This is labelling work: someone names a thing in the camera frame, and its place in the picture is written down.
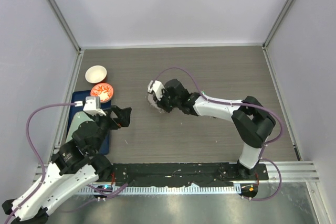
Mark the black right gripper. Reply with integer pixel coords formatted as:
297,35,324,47
154,88,181,113

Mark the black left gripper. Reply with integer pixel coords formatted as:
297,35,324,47
89,104,132,153

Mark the metal disc with keyrings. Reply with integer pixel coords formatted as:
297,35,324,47
147,93,166,113

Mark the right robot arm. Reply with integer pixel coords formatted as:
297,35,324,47
148,79,276,179

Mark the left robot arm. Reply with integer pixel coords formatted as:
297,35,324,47
2,105,132,223

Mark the orange floral patterned bowl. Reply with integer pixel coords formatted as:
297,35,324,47
90,83,114,103

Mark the light green rectangular plate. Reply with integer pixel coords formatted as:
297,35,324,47
65,111,92,143

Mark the dark blue tray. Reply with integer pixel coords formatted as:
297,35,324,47
67,90,110,155

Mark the white bowl red outside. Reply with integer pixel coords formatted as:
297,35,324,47
85,65,107,84

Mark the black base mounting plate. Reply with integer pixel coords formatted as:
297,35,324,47
98,162,269,188

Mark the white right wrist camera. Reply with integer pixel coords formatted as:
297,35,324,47
147,80,164,101

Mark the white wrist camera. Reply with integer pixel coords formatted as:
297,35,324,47
83,96,106,116
147,80,164,101

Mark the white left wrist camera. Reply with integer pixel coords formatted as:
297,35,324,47
83,96,106,116

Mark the white slotted cable duct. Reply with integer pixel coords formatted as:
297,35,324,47
76,186,242,196

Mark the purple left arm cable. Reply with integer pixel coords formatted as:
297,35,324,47
4,102,129,224

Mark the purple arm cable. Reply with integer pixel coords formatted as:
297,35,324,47
4,102,129,224
153,67,286,201

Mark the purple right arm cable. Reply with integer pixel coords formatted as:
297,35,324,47
153,67,286,201

